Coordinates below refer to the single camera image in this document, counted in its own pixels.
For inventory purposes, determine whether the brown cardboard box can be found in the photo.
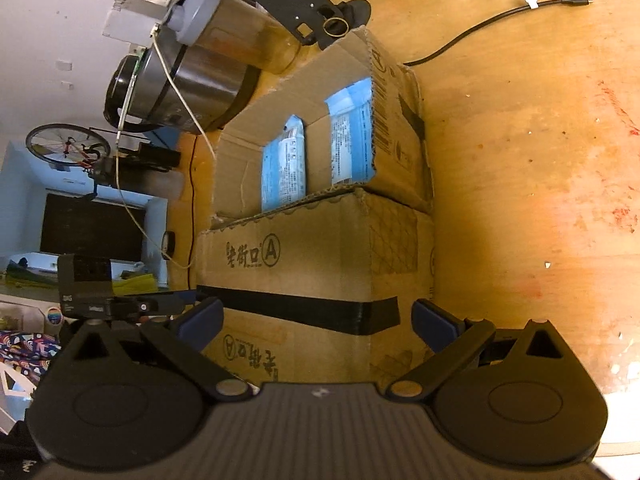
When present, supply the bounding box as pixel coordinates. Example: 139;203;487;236
196;28;434;386

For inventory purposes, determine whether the blue wipes packet with barcode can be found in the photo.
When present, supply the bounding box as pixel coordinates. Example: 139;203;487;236
260;115;306;212

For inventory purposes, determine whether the black tape roll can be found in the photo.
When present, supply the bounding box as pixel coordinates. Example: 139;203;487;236
160;231;176;261

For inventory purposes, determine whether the bicycle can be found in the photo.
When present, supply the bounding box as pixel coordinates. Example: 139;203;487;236
25;122;111;174

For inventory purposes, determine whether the silver rice cooker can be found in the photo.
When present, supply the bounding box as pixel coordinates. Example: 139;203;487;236
104;39;260;133

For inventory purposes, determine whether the shaker bottle grey lid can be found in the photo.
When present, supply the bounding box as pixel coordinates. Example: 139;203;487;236
160;0;303;76

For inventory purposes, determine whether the black phone stand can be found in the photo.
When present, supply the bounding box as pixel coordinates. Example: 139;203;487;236
254;0;371;50

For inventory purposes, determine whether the white charging cable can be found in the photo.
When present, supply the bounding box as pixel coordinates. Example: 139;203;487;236
114;24;218;270

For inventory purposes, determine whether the black USB cable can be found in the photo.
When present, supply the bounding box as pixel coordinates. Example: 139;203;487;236
402;0;594;68

